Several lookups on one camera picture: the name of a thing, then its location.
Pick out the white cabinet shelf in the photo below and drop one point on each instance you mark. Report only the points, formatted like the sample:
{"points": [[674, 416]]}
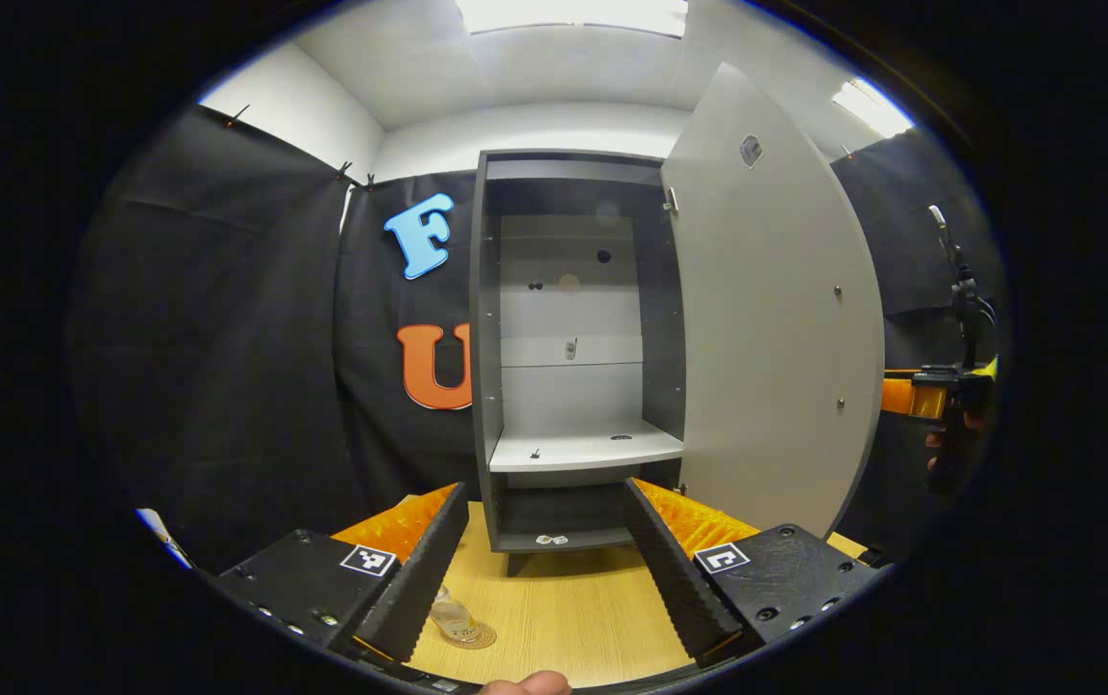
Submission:
{"points": [[583, 449]]}

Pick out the long ceiling light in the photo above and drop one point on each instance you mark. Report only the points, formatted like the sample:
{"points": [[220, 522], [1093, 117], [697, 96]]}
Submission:
{"points": [[564, 14]]}

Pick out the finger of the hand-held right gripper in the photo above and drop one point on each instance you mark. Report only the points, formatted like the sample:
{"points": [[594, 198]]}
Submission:
{"points": [[906, 394]]}

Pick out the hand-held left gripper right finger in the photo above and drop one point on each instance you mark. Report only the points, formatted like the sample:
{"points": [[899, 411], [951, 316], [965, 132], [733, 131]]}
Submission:
{"points": [[675, 579]]}

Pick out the black backdrop cloth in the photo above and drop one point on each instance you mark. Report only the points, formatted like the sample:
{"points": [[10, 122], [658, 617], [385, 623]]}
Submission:
{"points": [[226, 338]]}

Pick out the round woven coaster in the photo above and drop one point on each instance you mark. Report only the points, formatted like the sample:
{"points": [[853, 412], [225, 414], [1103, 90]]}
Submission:
{"points": [[487, 637]]}

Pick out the metal door hinge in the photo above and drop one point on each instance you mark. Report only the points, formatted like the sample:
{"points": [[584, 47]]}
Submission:
{"points": [[671, 200]]}

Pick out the grey cabinet door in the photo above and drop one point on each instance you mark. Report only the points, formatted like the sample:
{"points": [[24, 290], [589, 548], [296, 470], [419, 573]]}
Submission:
{"points": [[766, 338]]}

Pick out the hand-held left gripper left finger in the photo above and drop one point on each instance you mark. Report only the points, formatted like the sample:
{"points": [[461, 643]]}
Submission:
{"points": [[424, 579]]}

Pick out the dark grey cabinet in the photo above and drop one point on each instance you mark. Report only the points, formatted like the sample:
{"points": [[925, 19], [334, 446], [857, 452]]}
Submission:
{"points": [[483, 386]]}

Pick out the clear plastic bottle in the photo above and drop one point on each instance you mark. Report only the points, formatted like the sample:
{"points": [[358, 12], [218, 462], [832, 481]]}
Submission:
{"points": [[453, 613]]}

